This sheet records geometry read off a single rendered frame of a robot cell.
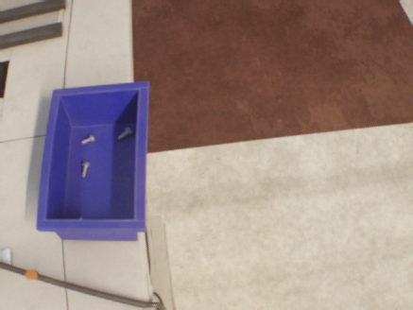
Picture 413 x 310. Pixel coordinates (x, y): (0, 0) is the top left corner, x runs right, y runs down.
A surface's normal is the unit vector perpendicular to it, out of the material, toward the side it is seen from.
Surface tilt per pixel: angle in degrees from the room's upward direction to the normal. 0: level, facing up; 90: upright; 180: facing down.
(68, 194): 0
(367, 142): 0
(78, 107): 85
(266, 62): 0
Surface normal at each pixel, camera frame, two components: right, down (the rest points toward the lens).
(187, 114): -0.01, -0.52
